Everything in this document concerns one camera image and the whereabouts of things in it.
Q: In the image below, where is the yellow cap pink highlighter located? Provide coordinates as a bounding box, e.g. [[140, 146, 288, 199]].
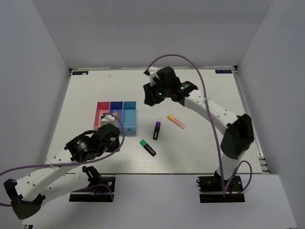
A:
[[167, 114, 186, 129]]

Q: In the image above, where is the pink plastic drawer bin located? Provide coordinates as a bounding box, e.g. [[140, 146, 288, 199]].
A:
[[93, 102, 110, 130]]

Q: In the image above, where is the light blue plastic drawer bin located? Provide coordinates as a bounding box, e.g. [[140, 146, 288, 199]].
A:
[[122, 101, 137, 135]]

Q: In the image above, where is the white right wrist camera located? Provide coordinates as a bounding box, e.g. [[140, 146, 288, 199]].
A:
[[144, 66, 159, 86]]

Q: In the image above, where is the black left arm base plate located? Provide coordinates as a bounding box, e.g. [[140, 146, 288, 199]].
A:
[[69, 176, 116, 203]]

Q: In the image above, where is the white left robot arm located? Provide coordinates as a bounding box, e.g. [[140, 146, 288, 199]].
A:
[[4, 124, 120, 220]]

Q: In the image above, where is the corner table label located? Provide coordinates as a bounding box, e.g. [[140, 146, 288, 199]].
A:
[[215, 69, 232, 74], [72, 71, 89, 75]]

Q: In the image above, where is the dark blue plastic drawer bin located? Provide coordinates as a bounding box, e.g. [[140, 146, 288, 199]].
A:
[[110, 101, 123, 124]]

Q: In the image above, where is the right corner table label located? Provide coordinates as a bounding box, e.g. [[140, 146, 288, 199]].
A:
[[215, 69, 232, 74]]

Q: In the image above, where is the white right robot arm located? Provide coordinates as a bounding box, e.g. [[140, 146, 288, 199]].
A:
[[143, 66, 254, 190]]

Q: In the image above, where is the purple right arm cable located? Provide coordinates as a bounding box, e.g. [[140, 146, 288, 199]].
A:
[[143, 54, 253, 197]]

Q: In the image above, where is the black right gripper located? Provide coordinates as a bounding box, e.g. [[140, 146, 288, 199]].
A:
[[143, 78, 171, 107]]

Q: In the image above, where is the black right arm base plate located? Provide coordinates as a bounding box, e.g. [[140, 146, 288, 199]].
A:
[[196, 176, 245, 203]]

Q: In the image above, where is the purple cap black highlighter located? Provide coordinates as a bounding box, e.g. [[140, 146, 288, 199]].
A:
[[153, 122, 161, 140]]

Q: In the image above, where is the left corner table label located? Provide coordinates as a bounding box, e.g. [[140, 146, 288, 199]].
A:
[[72, 71, 89, 75]]

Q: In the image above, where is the green cap black highlighter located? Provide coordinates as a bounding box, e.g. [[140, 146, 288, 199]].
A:
[[140, 139, 156, 157]]

